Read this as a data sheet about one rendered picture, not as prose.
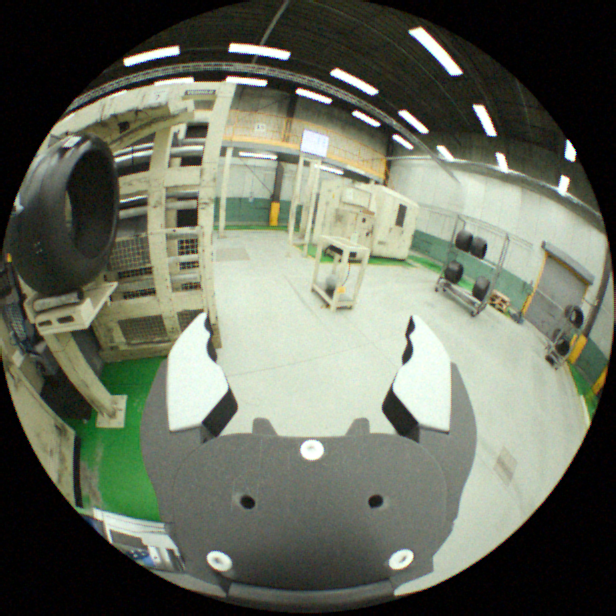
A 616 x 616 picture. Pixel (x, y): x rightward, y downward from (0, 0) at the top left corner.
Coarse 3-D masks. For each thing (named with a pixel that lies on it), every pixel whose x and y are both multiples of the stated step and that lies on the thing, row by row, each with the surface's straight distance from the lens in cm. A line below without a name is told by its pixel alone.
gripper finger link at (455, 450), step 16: (464, 384) 9; (464, 400) 9; (464, 416) 8; (416, 432) 7; (432, 432) 7; (448, 432) 8; (464, 432) 8; (432, 448) 7; (448, 448) 7; (464, 448) 8; (448, 464) 7; (464, 464) 8; (448, 480) 7; (464, 480) 7; (448, 496) 7; (448, 512) 7
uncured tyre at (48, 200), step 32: (64, 160) 75; (96, 160) 112; (32, 192) 74; (64, 192) 72; (96, 192) 120; (32, 224) 71; (64, 224) 71; (96, 224) 120; (32, 256) 75; (64, 256) 71; (96, 256) 109; (32, 288) 90; (64, 288) 83
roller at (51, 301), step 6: (78, 288) 82; (54, 294) 94; (60, 294) 89; (66, 294) 86; (72, 294) 83; (78, 294) 81; (36, 300) 105; (42, 300) 100; (48, 300) 95; (54, 300) 92; (60, 300) 89; (66, 300) 86; (72, 300) 84; (78, 300) 82; (36, 306) 104; (42, 306) 100; (48, 306) 97; (54, 306) 94
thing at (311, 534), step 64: (256, 448) 6; (320, 448) 6; (384, 448) 6; (192, 512) 6; (256, 512) 5; (320, 512) 5; (384, 512) 6; (192, 576) 7; (256, 576) 6; (320, 576) 6; (384, 576) 6
